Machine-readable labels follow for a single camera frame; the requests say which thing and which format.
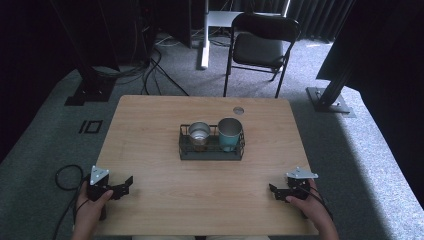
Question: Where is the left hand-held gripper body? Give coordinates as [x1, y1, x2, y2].
[85, 165, 114, 222]

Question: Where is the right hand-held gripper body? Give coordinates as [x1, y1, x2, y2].
[285, 166, 319, 220]

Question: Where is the teal metal cup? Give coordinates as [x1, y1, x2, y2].
[217, 117, 244, 153]

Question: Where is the black wire basket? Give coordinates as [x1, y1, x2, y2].
[178, 123, 247, 162]

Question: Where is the person's left hand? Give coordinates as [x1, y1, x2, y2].
[73, 180, 115, 234]

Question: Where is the person's right hand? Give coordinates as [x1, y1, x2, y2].
[285, 178, 332, 231]

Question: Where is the black stand with grey base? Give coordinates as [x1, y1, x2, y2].
[305, 56, 356, 119]

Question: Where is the black metal stand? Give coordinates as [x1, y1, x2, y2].
[49, 0, 118, 107]

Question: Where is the black folding chair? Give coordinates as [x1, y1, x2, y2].
[222, 12, 301, 99]

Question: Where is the dark curtain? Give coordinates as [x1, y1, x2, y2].
[286, 0, 355, 43]

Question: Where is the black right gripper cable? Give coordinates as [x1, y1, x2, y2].
[299, 184, 335, 223]

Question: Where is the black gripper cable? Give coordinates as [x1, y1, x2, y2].
[299, 184, 335, 223]
[53, 164, 91, 240]

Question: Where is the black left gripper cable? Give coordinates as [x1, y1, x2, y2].
[53, 164, 91, 240]

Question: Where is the bundle of floor cables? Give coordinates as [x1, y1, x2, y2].
[93, 31, 190, 97]

